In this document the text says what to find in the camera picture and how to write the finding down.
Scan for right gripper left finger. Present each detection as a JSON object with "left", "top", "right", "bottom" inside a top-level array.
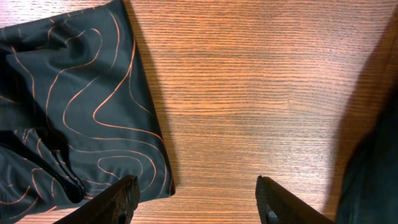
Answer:
[{"left": 54, "top": 175, "right": 141, "bottom": 224}]

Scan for plain black t-shirt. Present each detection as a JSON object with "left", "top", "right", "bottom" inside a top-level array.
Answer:
[{"left": 336, "top": 90, "right": 397, "bottom": 224}]

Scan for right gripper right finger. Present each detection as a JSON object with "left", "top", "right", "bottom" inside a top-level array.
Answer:
[{"left": 256, "top": 175, "right": 334, "bottom": 224}]

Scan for black cycling jersey orange lines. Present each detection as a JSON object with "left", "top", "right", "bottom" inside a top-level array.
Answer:
[{"left": 1, "top": 1, "right": 175, "bottom": 223}]

